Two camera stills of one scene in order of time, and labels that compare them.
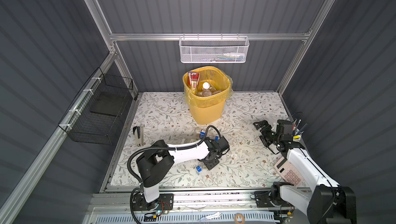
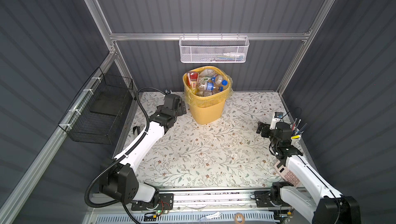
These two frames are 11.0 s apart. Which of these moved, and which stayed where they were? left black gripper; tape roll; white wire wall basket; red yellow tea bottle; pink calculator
Moved: left black gripper
Stayed: tape roll; pink calculator; white wire wall basket; red yellow tea bottle
